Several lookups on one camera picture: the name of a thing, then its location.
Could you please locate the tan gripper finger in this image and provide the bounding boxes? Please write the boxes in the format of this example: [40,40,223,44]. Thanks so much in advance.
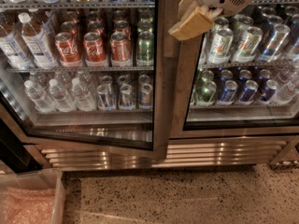
[178,0,198,13]
[168,6,223,41]

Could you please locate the glass fridge door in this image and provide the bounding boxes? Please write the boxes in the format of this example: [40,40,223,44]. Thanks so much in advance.
[0,0,167,157]
[171,0,299,139]

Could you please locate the green soda can left door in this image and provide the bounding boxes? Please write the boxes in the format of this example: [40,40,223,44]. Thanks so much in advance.
[136,32,154,66]

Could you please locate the green can lower right door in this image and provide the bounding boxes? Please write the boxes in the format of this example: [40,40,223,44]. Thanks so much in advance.
[196,80,217,105]

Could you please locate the water bottle right door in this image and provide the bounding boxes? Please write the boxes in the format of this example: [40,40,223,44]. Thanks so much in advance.
[275,76,299,105]

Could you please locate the steel fridge bottom grille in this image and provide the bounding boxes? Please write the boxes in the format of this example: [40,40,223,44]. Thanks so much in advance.
[41,137,288,172]

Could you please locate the white green soda can left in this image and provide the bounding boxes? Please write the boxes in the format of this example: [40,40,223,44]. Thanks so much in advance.
[207,28,234,64]

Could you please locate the white green soda can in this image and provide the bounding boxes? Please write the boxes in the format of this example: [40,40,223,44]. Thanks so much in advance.
[231,26,263,63]
[207,28,234,64]

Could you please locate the white green soda can right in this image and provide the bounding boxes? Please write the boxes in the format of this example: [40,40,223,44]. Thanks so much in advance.
[231,26,263,63]

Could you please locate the silver blue can upper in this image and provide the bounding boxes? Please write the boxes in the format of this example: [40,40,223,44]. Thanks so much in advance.
[257,24,291,63]

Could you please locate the blue can lower left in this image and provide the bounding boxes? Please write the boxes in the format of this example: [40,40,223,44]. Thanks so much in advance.
[217,80,238,105]

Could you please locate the blue can lower middle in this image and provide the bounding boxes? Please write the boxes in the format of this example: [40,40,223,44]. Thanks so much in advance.
[237,80,258,105]

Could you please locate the energy drink can right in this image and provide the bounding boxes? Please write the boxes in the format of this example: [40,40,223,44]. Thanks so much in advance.
[139,83,152,109]

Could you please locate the energy drink can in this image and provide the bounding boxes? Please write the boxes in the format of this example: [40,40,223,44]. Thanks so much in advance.
[139,83,152,109]
[97,85,115,111]
[119,84,135,110]

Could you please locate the blue can lower right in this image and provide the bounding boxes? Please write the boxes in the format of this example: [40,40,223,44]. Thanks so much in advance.
[258,79,278,105]

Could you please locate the red cola can front middle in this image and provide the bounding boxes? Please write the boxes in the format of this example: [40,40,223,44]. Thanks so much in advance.
[83,32,107,67]

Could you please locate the red cola can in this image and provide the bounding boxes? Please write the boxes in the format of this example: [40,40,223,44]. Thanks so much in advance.
[83,32,107,67]
[55,32,81,67]

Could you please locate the energy drink can middle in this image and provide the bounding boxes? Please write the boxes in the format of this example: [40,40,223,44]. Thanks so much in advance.
[119,84,135,110]

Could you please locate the energy drink can left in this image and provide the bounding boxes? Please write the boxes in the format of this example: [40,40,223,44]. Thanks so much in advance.
[97,85,115,111]

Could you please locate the red cola can front left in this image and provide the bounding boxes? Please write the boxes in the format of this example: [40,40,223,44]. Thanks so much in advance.
[55,32,81,67]

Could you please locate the water bottle right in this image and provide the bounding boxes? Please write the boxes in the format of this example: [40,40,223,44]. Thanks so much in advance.
[72,78,95,112]

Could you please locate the water bottle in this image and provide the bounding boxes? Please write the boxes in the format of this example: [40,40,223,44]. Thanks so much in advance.
[24,80,56,114]
[72,78,95,112]
[49,78,77,112]

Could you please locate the tea bottle white cap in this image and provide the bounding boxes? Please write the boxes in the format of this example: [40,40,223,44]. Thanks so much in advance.
[18,12,58,70]

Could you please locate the water bottle middle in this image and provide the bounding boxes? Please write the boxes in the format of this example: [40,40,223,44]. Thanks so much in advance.
[49,78,77,112]

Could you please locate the water bottle left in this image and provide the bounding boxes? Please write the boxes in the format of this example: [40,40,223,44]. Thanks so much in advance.
[24,80,56,114]

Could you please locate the tea bottle far left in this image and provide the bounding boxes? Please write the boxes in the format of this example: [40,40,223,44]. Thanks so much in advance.
[0,14,35,70]

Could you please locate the clear plastic bin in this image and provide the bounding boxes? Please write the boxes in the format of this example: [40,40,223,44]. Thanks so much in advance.
[0,169,66,224]

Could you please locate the pink bubble wrap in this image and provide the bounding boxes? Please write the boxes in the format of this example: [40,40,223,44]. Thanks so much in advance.
[0,188,55,224]

